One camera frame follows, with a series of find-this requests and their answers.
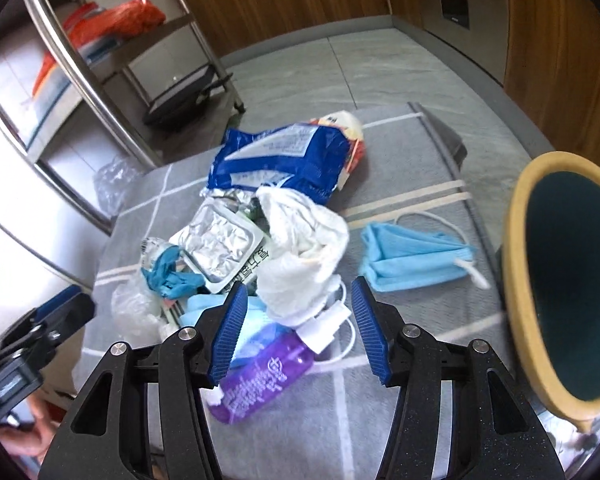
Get silver foil tray lid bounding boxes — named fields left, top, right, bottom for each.
left=169, top=197, right=264, bottom=294

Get blue white snack bag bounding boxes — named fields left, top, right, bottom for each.
left=207, top=122, right=351, bottom=205

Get clear plastic bag on shelf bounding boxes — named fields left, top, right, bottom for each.
left=93, top=155, right=144, bottom=218

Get clear plastic bag on table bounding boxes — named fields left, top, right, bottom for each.
left=111, top=237, right=176, bottom=348

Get orange red plastic bag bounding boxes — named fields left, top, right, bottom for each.
left=31, top=0, right=168, bottom=98

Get white crumpled tissue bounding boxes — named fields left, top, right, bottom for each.
left=256, top=186, right=349, bottom=328

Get purple plastic bottle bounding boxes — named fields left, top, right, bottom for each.
left=207, top=332, right=315, bottom=425

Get green white medicine box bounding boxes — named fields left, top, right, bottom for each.
left=221, top=235, right=274, bottom=294

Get stainless steel rack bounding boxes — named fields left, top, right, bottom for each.
left=0, top=0, right=245, bottom=233

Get stainless steel oven drawers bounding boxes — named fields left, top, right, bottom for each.
left=419, top=0, right=508, bottom=82

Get person's left hand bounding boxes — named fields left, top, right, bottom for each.
left=0, top=393, right=58, bottom=463

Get red floral paper bowl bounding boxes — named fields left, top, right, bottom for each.
left=310, top=110, right=366, bottom=191

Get teal bin with yellow rim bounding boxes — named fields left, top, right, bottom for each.
left=502, top=151, right=600, bottom=432

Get wooden kitchen cabinets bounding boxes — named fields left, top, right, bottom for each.
left=183, top=0, right=600, bottom=166

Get teal crumpled glove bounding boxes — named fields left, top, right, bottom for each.
left=140, top=245, right=206, bottom=300

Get grey checked tablecloth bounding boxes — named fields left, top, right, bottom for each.
left=72, top=101, right=531, bottom=480

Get black tray on rack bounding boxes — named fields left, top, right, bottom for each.
left=143, top=64, right=233, bottom=132

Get light blue face mask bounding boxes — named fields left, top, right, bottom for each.
left=358, top=211, right=491, bottom=292

